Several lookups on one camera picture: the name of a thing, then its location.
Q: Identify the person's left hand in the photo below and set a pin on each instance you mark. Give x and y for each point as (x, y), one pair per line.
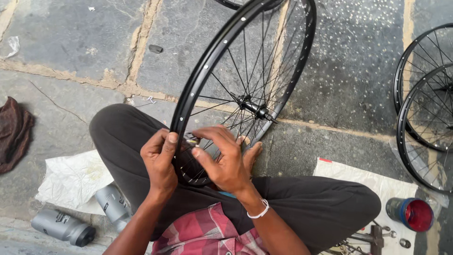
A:
(157, 161)

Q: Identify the person's right hand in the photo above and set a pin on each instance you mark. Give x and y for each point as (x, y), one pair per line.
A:
(226, 159)

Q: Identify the small brass spoke nipple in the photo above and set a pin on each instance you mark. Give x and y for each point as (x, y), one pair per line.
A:
(193, 141)

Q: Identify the black spoked bicycle wheel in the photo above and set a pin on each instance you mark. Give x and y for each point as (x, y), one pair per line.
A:
(244, 63)

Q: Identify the white thread wristband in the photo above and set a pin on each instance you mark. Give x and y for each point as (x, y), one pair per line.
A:
(260, 210)

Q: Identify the grey water bottle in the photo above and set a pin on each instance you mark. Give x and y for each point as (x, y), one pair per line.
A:
(63, 226)
(113, 205)

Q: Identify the white plastic sack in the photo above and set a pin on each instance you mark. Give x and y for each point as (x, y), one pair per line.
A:
(72, 179)

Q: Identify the small dark stone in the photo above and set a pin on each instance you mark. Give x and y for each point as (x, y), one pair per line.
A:
(155, 49)

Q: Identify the brown cloth rag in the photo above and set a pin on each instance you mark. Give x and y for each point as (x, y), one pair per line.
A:
(14, 133)

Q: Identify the white woven sack mat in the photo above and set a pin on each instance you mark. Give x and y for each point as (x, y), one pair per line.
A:
(375, 184)

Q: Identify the metal hammer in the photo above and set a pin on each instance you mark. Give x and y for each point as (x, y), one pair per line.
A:
(371, 239)

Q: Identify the small silver wrench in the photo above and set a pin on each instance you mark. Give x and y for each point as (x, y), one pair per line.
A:
(388, 233)

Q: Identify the clear plastic scrap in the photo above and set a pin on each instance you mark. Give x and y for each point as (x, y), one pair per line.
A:
(13, 46)

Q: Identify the clear plastic sheet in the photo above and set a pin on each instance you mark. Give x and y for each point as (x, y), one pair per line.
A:
(414, 166)

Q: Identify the blue tin with red inside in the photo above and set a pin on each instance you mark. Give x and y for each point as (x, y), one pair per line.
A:
(412, 213)

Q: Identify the small metal socket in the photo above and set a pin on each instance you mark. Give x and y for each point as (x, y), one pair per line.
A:
(405, 243)

